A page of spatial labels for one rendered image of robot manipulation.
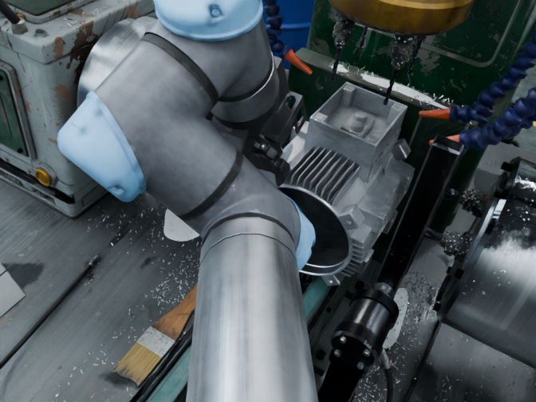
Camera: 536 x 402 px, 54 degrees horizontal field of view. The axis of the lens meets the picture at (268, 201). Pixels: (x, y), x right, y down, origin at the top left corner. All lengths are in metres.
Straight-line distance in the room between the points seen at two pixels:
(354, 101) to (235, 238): 0.49
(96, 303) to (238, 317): 0.63
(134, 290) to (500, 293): 0.57
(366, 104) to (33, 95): 0.52
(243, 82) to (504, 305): 0.41
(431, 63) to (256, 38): 0.53
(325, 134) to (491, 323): 0.32
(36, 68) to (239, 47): 0.52
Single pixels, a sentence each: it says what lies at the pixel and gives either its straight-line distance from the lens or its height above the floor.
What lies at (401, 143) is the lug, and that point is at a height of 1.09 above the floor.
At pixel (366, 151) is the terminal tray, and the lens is 0.71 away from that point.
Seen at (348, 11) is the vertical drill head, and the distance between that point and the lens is 0.63.
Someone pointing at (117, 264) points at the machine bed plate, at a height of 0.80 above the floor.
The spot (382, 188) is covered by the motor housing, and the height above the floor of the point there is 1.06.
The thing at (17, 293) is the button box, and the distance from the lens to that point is 0.64.
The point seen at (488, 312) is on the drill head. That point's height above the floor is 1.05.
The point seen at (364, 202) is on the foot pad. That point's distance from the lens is 0.72.
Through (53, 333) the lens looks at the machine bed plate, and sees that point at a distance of 0.91.
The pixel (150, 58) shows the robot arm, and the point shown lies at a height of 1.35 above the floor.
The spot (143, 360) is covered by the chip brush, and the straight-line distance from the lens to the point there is 0.85.
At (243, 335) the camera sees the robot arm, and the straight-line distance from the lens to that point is 0.30.
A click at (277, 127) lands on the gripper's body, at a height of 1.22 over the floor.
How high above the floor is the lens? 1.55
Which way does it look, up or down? 44 degrees down
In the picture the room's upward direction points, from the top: 9 degrees clockwise
